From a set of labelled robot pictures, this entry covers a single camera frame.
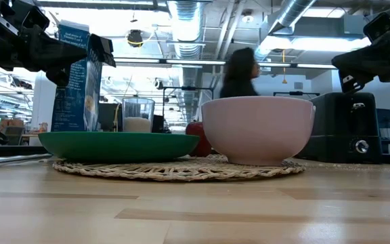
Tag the person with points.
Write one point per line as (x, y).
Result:
(239, 78)

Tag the dark computer monitor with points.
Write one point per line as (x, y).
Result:
(110, 117)

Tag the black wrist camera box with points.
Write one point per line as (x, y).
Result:
(381, 27)
(36, 18)

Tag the large silver ventilation duct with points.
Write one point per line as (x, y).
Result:
(186, 34)

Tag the green plate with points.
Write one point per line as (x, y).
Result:
(117, 145)

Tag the long overhead light bar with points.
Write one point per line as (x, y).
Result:
(198, 62)

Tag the red apple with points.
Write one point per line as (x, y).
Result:
(196, 135)

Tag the black round ceiling device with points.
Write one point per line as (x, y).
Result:
(134, 37)

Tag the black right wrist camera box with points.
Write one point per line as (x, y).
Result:
(381, 27)

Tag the pale ceramic bowl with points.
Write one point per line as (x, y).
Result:
(257, 128)

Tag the slanted silver ventilation duct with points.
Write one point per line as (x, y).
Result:
(293, 13)

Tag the clear glass with milk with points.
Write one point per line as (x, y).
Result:
(138, 115)

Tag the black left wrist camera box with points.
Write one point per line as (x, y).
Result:
(36, 18)

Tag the round woven placemat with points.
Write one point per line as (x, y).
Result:
(181, 169)

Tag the blue milk carton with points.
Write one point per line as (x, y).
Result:
(73, 108)

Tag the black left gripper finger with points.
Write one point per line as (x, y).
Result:
(102, 49)
(56, 56)

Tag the white pillar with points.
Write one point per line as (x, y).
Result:
(44, 112)

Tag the metal spoon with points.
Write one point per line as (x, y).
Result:
(12, 158)

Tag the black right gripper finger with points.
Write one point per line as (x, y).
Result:
(367, 61)
(350, 83)

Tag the black toaster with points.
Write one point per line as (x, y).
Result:
(337, 128)

